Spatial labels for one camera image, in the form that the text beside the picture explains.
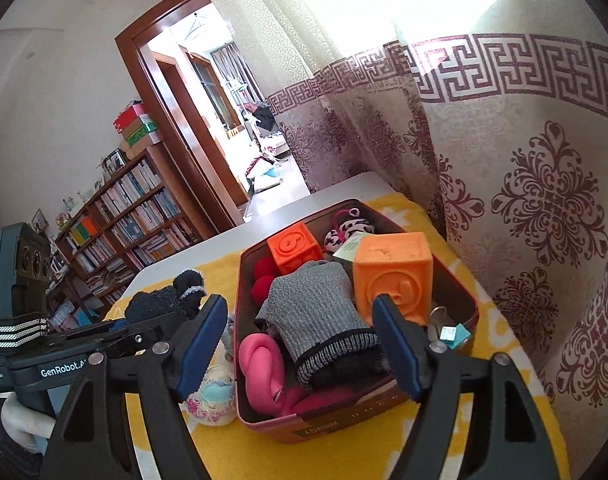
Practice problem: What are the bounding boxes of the dark fuzzy sock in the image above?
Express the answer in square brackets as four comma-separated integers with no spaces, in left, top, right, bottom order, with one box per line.
[124,269,208,323]

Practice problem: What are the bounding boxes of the pale green small box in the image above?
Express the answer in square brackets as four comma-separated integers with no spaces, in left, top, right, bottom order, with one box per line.
[332,237,362,276]

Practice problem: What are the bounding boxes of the green cardboard box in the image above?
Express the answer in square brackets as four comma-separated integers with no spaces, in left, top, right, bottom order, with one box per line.
[121,122,157,144]

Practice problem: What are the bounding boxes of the patterned lace curtain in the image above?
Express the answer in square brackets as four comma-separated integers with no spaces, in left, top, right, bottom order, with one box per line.
[229,0,608,480]

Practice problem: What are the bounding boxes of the grey sock with black cuff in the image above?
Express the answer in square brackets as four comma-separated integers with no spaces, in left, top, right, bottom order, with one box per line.
[254,260,385,391]

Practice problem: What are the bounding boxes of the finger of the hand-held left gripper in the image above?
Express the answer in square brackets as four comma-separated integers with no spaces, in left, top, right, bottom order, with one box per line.
[106,324,165,358]

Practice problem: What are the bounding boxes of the small teal box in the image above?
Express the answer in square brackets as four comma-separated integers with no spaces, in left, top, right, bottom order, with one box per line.
[441,324,470,351]

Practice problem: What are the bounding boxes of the red pompom balls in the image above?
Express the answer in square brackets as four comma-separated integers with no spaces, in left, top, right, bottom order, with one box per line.
[250,276,277,306]

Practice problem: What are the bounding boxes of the dark orange toy cube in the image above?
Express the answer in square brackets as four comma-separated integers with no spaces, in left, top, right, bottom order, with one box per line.
[267,223,321,276]

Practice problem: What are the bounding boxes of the pile of clothes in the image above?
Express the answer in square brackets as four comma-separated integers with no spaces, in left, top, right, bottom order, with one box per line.
[249,102,281,131]

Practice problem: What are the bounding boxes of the person's left hand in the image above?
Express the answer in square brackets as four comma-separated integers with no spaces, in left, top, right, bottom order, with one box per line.
[0,396,60,441]

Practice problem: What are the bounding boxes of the yellow and white blanket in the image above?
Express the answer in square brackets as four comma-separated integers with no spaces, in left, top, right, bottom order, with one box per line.
[101,191,569,480]

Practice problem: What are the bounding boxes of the white bag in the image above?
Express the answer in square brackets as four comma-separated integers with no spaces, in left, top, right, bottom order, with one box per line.
[246,155,285,186]

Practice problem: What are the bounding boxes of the light orange toy cube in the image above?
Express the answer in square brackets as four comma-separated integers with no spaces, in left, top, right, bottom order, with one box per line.
[353,232,433,331]

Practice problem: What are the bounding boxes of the cream pastel sock ball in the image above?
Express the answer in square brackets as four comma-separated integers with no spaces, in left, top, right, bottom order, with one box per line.
[184,362,236,427]

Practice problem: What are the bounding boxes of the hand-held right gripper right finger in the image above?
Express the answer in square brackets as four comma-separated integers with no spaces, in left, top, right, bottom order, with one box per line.
[371,294,559,480]

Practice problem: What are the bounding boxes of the person's left forearm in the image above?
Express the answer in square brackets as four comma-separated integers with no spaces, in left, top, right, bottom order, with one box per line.
[0,420,49,480]

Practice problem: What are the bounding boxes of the wooden door frame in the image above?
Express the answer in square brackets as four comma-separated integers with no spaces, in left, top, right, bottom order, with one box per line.
[115,0,249,231]

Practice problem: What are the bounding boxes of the wooden bookshelf with books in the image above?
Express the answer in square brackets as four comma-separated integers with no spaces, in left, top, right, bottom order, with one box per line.
[54,147,209,311]

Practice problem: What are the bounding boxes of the brown cardboard box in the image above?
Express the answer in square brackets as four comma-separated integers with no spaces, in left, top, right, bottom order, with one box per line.
[126,132,165,154]

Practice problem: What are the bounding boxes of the light pink knotted foam tube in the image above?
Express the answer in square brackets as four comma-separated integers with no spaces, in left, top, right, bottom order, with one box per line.
[238,334,287,413]

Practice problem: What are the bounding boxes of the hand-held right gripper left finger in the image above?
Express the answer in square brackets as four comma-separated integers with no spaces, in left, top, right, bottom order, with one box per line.
[39,294,229,480]

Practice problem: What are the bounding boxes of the red cardboard box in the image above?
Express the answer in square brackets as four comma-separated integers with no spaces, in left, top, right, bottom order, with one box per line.
[115,104,149,133]

